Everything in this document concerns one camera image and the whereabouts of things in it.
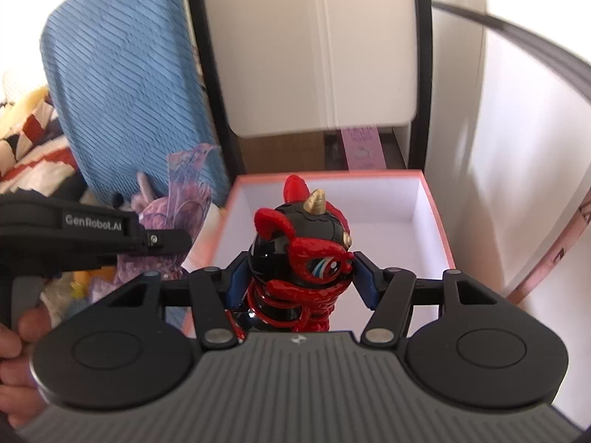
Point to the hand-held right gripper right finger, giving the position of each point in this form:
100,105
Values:
367,281

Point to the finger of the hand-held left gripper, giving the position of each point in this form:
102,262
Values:
168,240

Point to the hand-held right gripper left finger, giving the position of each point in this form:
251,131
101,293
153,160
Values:
236,284

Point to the purple pink toy figure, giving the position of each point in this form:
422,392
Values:
180,203

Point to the yellow plush toy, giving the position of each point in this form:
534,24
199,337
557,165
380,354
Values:
92,281

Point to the pink cardboard box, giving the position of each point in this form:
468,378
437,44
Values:
383,221

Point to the red black horned figurine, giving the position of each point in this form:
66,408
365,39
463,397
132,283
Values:
300,240

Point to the person's left hand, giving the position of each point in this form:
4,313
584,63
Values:
18,378

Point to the patterned blanket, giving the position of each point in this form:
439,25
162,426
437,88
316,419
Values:
27,147

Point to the pink milk carton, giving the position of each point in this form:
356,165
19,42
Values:
364,147

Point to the white box lid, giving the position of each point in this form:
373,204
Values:
217,101

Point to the blue textured sofa cover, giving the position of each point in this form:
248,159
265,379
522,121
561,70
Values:
115,78

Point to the rose gold strip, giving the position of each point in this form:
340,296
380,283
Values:
554,258

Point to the beige cardboard panel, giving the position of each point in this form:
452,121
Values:
300,55

